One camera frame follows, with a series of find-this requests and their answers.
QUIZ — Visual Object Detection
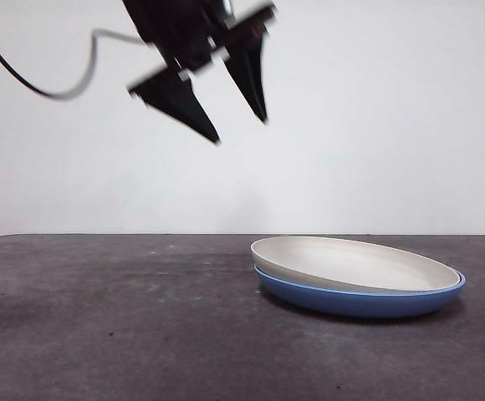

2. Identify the white round plate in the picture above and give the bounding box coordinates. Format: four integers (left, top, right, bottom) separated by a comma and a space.
249, 236, 466, 293

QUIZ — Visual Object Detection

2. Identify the blue round plate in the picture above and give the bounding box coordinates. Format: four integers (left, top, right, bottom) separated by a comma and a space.
253, 265, 468, 321

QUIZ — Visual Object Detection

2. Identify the black cable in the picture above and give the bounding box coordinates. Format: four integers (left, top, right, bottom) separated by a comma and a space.
0, 16, 146, 101

